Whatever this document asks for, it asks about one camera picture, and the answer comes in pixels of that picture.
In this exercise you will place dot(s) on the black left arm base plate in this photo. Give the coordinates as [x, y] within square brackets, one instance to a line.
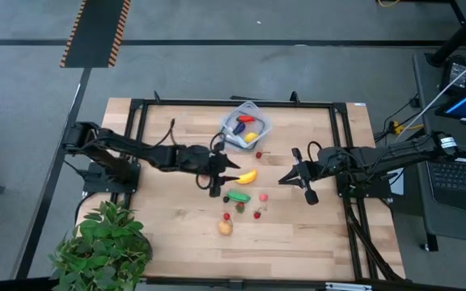
[95, 186]

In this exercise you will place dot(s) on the black plum toy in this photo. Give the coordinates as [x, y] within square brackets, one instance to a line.
[226, 199]

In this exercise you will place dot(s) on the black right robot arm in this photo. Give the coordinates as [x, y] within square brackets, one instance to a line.
[399, 155]

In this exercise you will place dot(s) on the black laptop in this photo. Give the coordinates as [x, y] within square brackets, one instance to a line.
[459, 178]

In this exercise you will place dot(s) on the purple eggplant toy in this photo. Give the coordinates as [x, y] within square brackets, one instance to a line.
[239, 128]

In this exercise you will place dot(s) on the red chili pepper toy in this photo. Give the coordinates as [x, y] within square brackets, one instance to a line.
[246, 119]

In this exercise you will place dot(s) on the black stand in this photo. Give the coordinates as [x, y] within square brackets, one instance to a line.
[459, 34]

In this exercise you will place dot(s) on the green leafy plant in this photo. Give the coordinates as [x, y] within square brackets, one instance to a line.
[103, 250]

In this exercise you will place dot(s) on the yellow power plug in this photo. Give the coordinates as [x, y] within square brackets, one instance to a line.
[396, 128]

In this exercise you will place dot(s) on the dark grey side desk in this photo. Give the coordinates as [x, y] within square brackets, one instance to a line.
[439, 226]

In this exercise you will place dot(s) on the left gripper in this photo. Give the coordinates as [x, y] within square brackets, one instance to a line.
[217, 169]

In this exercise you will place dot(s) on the pink peach toy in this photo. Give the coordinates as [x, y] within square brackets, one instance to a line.
[263, 197]

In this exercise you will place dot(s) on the strawberry toy with large leaves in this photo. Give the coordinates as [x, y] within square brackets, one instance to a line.
[240, 207]

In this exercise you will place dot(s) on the large red cherry toy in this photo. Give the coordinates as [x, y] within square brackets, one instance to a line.
[227, 216]

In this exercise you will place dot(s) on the clear plastic tupperware container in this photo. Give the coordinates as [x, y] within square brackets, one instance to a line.
[262, 125]

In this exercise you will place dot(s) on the yellow banana toy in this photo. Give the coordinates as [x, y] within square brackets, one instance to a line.
[249, 176]

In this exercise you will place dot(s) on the black mat with orange stripes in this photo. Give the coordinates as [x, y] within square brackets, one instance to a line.
[95, 32]

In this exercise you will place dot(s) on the small red cherry toy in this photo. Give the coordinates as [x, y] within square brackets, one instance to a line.
[259, 154]

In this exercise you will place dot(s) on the red strawberry toy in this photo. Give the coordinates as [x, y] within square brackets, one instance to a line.
[257, 215]

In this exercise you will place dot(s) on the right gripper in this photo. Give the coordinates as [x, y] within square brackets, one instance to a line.
[312, 169]

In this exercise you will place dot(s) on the green pea pod toy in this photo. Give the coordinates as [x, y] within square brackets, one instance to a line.
[239, 196]

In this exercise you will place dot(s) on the black aluminium table frame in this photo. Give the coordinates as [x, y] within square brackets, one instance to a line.
[237, 103]

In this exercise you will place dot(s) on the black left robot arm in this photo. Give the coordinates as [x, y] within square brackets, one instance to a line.
[136, 147]

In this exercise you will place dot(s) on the black power adapter white label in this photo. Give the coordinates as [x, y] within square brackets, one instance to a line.
[455, 74]

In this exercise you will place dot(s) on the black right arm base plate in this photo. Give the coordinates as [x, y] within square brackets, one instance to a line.
[362, 194]

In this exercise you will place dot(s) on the silver aluminium bracket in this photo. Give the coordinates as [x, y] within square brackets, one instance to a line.
[348, 287]

